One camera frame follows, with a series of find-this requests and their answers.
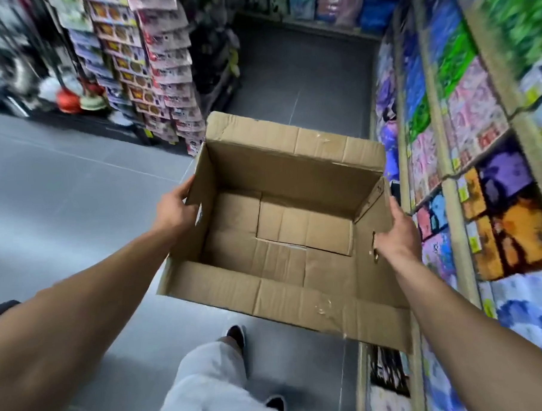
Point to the row of colourful plush mats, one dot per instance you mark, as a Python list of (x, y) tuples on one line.
[(507, 175)]

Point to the red round object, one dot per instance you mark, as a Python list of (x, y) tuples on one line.
[(68, 100)]

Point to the dark hanging goods rack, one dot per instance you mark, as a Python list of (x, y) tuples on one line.
[(215, 57)]

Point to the person's white shorts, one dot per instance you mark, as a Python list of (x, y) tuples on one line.
[(207, 385)]

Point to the person's left hand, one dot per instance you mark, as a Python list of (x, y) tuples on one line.
[(175, 212)]

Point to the person's right hand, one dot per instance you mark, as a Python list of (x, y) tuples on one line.
[(400, 240)]

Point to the rack of carded small packets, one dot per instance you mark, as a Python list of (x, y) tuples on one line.
[(130, 70)]

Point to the person's left forearm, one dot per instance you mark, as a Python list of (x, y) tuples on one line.
[(78, 319)]

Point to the person's right black shoe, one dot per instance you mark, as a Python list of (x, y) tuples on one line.
[(276, 402)]

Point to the brown cardboard box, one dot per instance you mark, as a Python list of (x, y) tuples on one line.
[(279, 301)]

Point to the person's left black shoe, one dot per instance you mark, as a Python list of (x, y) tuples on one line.
[(236, 337)]

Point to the row of folded colourful towels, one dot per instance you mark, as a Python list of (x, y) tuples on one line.
[(325, 5)]

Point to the tall wooden display rack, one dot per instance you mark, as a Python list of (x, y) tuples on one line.
[(455, 213)]

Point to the black white patterned goods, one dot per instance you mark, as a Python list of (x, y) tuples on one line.
[(4, 53)]

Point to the person's black shoe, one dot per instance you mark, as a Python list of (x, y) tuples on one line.
[(276, 402), (236, 337)]

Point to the person's right forearm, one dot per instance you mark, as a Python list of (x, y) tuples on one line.
[(474, 337)]

